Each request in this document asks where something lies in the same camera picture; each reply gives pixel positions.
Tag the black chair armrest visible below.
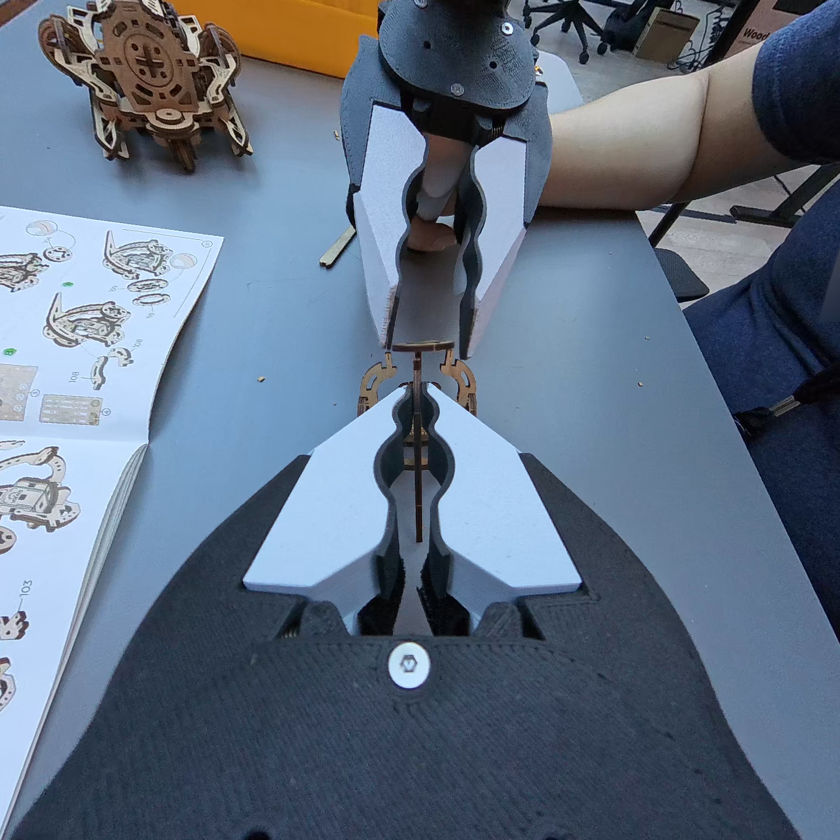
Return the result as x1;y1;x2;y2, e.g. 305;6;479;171
655;249;711;304

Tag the thin wooden stick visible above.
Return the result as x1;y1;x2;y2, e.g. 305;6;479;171
319;226;358;269

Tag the small cardboard box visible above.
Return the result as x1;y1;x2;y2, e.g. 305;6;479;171
633;10;701;63

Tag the black metal frame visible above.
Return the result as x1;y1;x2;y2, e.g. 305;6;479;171
648;164;840;250

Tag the small wooden model assembly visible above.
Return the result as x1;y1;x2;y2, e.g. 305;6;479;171
357;351;478;470

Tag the open instruction booklet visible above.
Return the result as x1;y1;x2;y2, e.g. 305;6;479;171
0;206;224;815

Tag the person's right hand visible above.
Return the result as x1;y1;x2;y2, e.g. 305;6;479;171
406;220;460;253

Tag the yellow storage bin stack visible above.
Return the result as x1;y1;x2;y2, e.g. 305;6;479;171
172;0;382;80

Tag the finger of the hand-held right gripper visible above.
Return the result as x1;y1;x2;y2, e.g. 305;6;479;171
353;104;430;350
459;123;531;361

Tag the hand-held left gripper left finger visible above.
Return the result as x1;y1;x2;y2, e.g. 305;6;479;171
241;386;413;636

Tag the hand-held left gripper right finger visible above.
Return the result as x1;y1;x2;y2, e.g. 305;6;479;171
423;385;585;636

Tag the person's navy clothing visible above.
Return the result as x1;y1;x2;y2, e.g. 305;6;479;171
682;25;840;647

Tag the large wooden mechanical model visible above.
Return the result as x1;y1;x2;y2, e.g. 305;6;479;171
38;0;253;173

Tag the black office chair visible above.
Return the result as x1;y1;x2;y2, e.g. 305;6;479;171
525;0;631;67

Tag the brown printed cardboard box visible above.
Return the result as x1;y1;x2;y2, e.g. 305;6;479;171
735;0;840;56

